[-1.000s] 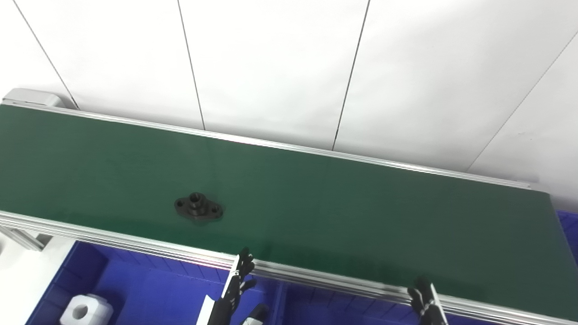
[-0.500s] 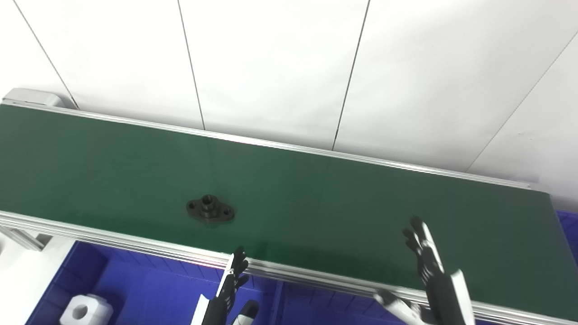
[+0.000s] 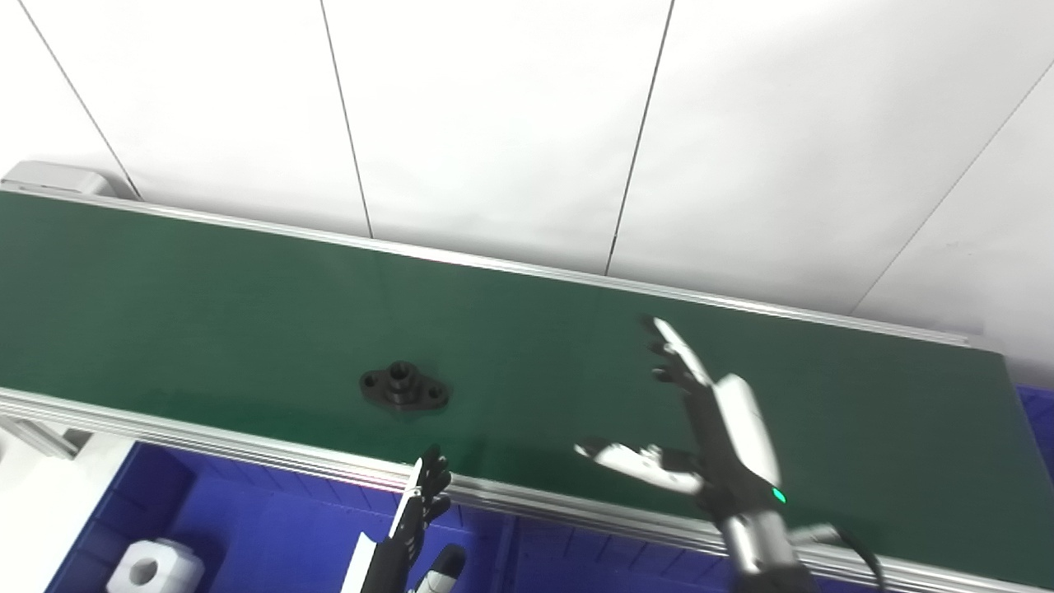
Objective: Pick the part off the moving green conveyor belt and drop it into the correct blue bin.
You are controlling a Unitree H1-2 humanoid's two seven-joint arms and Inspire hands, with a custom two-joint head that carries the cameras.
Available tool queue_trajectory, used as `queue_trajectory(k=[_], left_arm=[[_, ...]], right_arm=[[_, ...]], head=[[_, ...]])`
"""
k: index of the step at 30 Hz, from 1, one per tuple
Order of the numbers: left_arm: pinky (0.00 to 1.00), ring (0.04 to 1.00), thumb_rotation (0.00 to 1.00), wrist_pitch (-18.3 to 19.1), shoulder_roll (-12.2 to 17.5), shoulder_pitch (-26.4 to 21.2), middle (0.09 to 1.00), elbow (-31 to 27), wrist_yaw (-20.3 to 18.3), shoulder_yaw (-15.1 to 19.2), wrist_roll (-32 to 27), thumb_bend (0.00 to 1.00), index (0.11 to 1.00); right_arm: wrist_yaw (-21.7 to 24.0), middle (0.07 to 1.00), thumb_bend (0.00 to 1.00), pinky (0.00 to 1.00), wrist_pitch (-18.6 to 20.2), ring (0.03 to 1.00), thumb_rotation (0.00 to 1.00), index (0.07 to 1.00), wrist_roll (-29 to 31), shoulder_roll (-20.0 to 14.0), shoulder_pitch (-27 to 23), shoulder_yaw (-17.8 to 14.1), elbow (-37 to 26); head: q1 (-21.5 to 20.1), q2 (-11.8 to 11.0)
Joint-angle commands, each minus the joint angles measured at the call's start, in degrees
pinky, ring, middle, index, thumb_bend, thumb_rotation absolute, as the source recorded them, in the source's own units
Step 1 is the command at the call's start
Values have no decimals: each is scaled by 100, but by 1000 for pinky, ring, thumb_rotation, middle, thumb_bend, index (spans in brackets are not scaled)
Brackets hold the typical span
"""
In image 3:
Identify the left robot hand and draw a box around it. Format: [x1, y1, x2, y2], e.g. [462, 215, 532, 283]
[342, 446, 469, 593]

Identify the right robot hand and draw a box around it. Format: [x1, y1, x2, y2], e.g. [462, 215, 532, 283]
[574, 317, 791, 528]

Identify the black flange part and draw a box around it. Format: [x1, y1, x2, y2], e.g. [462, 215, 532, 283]
[359, 361, 452, 415]

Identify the blue plastic bin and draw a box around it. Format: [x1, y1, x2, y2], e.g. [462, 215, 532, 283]
[45, 441, 516, 593]
[1016, 385, 1054, 441]
[494, 515, 907, 593]

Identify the green conveyor belt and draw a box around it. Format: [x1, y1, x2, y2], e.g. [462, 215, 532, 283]
[0, 191, 1054, 589]
[0, 188, 1054, 593]

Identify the white block part with hole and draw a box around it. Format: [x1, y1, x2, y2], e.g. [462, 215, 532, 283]
[105, 538, 206, 593]

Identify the grey conveyor motor housing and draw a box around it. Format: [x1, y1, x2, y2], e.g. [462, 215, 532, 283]
[0, 161, 138, 201]

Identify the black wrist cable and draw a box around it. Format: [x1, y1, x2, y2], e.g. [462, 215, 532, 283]
[789, 524, 887, 593]

